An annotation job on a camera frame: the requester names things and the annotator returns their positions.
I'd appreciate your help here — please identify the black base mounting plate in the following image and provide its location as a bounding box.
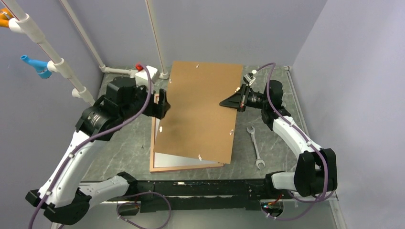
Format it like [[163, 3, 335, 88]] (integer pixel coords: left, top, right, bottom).
[[106, 178, 295, 217]]

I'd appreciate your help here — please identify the wooden picture frame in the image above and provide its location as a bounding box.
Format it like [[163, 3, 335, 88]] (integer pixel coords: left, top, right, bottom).
[[149, 93, 224, 173]]

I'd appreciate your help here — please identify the aluminium rail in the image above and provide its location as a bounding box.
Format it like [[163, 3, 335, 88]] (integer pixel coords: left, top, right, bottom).
[[44, 180, 336, 229]]

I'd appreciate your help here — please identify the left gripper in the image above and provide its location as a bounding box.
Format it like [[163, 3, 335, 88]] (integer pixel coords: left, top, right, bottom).
[[120, 80, 171, 122]]

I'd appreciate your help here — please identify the landscape photo print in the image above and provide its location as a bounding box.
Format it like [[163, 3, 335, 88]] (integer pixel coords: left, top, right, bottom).
[[153, 117, 219, 169]]

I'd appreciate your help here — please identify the white PVC pipe stand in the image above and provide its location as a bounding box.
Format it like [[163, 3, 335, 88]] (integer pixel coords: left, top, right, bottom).
[[1, 0, 149, 105]]

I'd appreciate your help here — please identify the brown backing board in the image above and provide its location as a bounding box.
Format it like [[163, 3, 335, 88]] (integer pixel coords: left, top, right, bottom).
[[154, 61, 243, 164]]

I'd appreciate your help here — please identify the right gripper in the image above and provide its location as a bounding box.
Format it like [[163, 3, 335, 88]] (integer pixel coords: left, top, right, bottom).
[[220, 84, 269, 112]]

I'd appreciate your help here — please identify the silver wrench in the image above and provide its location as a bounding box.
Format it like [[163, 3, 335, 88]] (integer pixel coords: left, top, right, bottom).
[[246, 126, 266, 170]]

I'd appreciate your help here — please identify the blue pipe fitting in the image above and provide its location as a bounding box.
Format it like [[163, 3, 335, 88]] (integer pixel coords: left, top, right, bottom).
[[20, 55, 52, 79]]

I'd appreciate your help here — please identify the orange pipe fitting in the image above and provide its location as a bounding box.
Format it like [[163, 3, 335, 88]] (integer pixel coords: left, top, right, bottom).
[[0, 8, 14, 28]]

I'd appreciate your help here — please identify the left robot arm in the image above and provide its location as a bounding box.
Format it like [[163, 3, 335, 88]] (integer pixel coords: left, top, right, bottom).
[[26, 72, 170, 225]]

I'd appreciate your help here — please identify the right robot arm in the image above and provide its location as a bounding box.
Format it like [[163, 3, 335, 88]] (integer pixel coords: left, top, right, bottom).
[[219, 70, 337, 201]]

